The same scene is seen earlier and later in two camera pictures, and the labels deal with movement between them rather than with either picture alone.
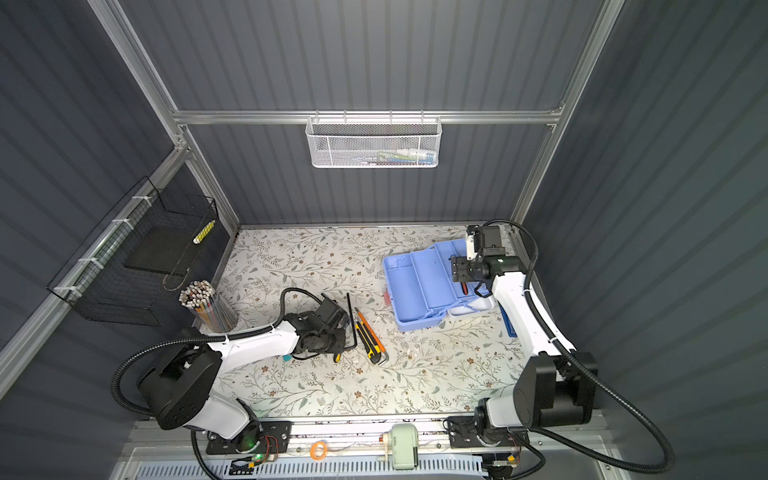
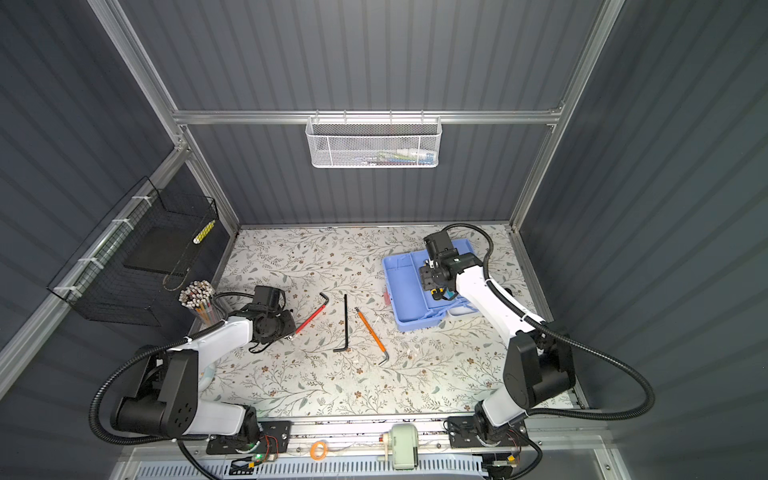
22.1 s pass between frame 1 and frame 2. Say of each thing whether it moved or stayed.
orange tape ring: stayed
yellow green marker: stayed
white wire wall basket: stayed
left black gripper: moved
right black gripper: moved
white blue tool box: stayed
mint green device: stayed
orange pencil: stayed
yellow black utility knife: moved
